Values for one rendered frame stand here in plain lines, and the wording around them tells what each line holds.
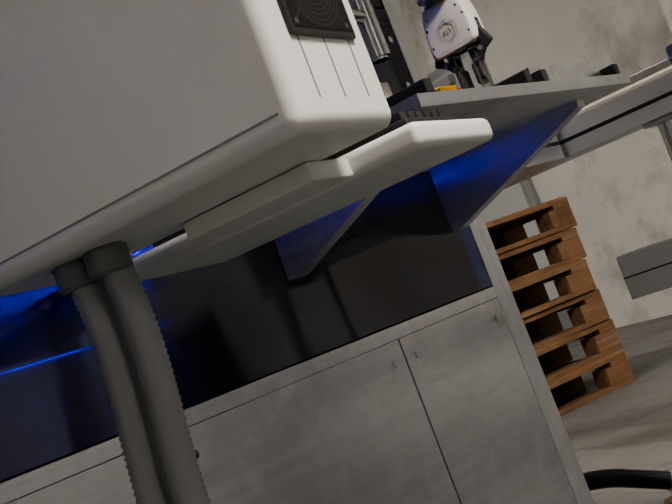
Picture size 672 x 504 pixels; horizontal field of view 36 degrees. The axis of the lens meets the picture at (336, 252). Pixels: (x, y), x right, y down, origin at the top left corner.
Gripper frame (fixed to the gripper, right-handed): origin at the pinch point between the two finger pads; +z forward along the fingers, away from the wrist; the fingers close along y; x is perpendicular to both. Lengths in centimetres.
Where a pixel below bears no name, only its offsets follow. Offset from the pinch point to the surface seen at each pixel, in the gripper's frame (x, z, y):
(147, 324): -99, 27, 8
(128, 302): -100, 24, 7
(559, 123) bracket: 2.2, 14.5, 11.5
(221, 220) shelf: -91, 20, 16
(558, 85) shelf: -15.4, 11.0, 22.2
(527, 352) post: 12, 53, -18
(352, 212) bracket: -48, 19, -1
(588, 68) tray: 4.6, 7.5, 19.4
